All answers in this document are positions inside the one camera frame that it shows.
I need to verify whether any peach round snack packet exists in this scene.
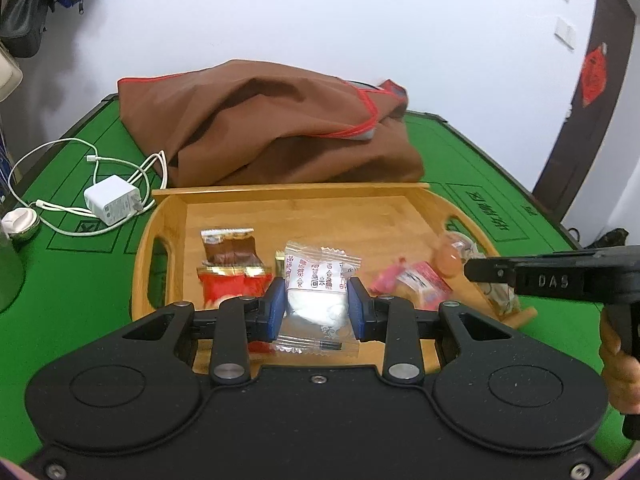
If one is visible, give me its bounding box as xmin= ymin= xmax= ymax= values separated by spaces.
xmin=432 ymin=232 xmax=467 ymax=278

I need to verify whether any dark brown door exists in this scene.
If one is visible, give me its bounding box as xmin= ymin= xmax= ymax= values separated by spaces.
xmin=532 ymin=0 xmax=640 ymax=223

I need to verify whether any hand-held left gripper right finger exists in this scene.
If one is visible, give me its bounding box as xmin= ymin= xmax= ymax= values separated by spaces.
xmin=347 ymin=276 xmax=508 ymax=386

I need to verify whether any black bag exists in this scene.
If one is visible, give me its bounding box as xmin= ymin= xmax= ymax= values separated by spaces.
xmin=0 ymin=0 xmax=57 ymax=59

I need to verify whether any white cable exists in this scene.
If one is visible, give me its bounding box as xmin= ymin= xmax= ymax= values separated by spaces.
xmin=9 ymin=138 xmax=169 ymax=237

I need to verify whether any dark object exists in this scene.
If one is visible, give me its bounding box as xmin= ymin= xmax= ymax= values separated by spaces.
xmin=597 ymin=228 xmax=630 ymax=250

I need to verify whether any round white metal cap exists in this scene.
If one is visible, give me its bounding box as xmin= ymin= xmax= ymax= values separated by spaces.
xmin=1 ymin=207 xmax=41 ymax=240

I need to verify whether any clear brownish snack packet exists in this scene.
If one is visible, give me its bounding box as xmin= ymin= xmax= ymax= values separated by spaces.
xmin=467 ymin=240 xmax=524 ymax=319

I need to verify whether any brown gold snack packet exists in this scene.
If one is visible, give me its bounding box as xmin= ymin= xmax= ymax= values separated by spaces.
xmin=200 ymin=228 xmax=266 ymax=267

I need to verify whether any red label snack packet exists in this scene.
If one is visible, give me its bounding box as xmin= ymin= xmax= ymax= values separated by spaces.
xmin=369 ymin=256 xmax=453 ymax=313

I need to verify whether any white wall switch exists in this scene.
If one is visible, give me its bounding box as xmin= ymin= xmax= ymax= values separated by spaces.
xmin=554 ymin=17 xmax=577 ymax=51

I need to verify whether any white snack packet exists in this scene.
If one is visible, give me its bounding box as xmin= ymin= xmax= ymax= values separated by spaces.
xmin=274 ymin=241 xmax=362 ymax=358

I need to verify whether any white pouch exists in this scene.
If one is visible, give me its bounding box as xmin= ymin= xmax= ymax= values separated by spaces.
xmin=0 ymin=42 xmax=24 ymax=102

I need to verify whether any red door ornament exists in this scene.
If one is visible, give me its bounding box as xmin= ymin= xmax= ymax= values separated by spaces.
xmin=582 ymin=42 xmax=610 ymax=109

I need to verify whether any person's right hand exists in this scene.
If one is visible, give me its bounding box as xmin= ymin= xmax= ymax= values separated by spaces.
xmin=599 ymin=310 xmax=640 ymax=416

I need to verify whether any wooden tray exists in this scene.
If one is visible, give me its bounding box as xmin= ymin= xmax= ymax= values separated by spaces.
xmin=131 ymin=182 xmax=539 ymax=376

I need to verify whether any white charger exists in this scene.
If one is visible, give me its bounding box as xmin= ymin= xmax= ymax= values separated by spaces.
xmin=83 ymin=175 xmax=142 ymax=227

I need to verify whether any brown cloth bag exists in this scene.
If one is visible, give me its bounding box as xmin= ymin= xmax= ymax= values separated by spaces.
xmin=117 ymin=59 xmax=426 ymax=189

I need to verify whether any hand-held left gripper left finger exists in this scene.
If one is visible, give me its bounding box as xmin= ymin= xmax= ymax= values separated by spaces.
xmin=122 ymin=276 xmax=289 ymax=386

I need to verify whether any red gold snack packet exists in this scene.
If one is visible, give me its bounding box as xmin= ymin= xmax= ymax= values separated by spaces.
xmin=196 ymin=264 xmax=275 ymax=356

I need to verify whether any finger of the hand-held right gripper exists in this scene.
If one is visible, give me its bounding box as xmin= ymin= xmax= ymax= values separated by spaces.
xmin=464 ymin=256 xmax=518 ymax=287

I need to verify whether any translucent green bottle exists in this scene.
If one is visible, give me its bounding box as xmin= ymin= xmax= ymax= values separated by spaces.
xmin=0 ymin=230 xmax=26 ymax=314

